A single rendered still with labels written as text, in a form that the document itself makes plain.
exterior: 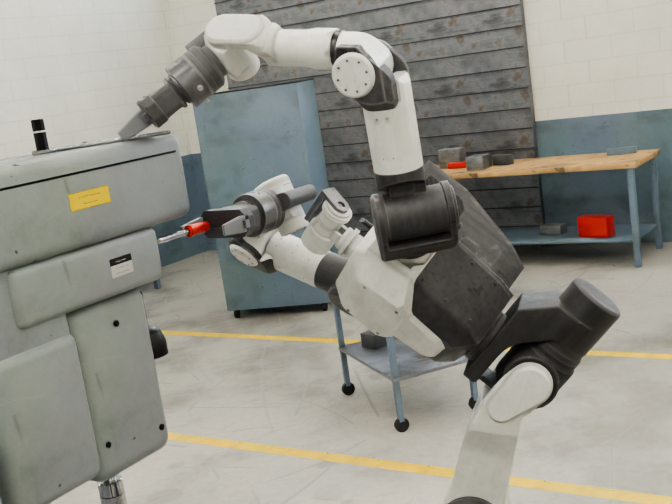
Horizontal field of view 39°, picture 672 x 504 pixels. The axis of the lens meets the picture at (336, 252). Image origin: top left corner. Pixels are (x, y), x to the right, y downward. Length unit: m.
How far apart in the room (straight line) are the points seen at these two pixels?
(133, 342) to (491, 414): 0.71
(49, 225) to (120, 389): 0.34
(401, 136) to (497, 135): 7.74
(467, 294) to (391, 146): 0.36
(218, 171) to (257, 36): 6.23
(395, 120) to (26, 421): 0.78
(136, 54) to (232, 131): 3.58
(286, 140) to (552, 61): 2.82
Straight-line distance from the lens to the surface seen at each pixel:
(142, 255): 1.74
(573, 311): 1.88
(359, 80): 1.62
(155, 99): 1.72
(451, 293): 1.83
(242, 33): 1.71
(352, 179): 10.23
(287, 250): 2.19
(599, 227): 8.37
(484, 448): 1.98
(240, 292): 8.06
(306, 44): 1.68
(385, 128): 1.66
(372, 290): 1.82
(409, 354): 5.47
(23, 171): 1.57
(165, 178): 1.78
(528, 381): 1.88
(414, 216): 1.70
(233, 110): 7.81
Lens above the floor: 1.96
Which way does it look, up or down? 11 degrees down
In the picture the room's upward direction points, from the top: 8 degrees counter-clockwise
